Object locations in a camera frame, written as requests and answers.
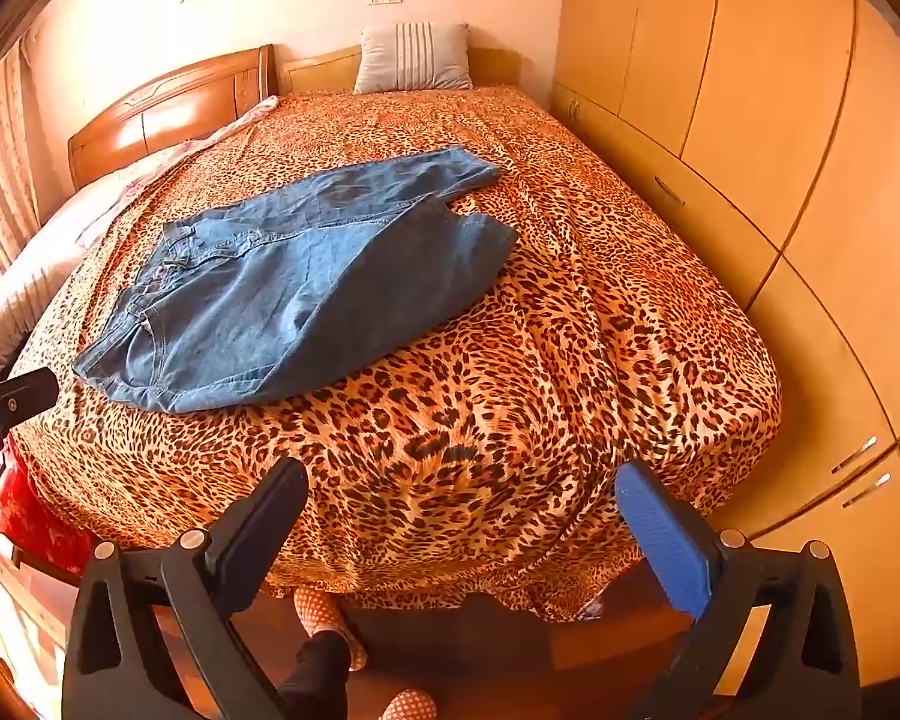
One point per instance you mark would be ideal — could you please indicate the brown wooden headboard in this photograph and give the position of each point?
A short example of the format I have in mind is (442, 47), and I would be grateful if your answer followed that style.
(172, 112)

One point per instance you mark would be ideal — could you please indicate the light wooden bed panel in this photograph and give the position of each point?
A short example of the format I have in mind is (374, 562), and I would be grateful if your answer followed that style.
(315, 71)

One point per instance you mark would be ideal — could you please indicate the light wooden wardrobe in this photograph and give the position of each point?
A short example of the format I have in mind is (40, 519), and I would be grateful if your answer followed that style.
(720, 90)

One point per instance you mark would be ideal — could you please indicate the blue denim pants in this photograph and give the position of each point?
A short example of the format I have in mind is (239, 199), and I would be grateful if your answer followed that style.
(292, 277)

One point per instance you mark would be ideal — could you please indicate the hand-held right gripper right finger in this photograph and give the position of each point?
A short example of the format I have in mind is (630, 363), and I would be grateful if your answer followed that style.
(664, 532)

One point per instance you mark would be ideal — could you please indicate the red cloth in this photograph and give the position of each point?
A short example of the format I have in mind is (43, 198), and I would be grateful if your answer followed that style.
(37, 517)

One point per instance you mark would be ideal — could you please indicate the patterned beige curtain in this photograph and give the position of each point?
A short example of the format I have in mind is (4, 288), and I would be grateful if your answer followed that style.
(0, 150)

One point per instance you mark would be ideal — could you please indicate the polka dot slipper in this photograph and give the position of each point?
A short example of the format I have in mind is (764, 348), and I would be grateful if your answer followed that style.
(409, 706)
(322, 611)

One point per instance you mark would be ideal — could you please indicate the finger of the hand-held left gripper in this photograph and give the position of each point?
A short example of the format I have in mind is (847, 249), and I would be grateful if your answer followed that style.
(22, 401)

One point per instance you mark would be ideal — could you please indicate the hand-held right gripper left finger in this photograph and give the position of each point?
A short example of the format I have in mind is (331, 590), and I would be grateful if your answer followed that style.
(270, 510)

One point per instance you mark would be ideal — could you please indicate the leopard print bedspread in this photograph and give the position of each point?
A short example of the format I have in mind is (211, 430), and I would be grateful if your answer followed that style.
(532, 390)

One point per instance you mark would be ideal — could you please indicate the pale grey pillow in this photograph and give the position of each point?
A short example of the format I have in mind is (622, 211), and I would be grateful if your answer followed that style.
(15, 292)

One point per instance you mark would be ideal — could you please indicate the grey striped cushion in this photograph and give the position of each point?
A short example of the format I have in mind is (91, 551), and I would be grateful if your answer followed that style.
(412, 56)

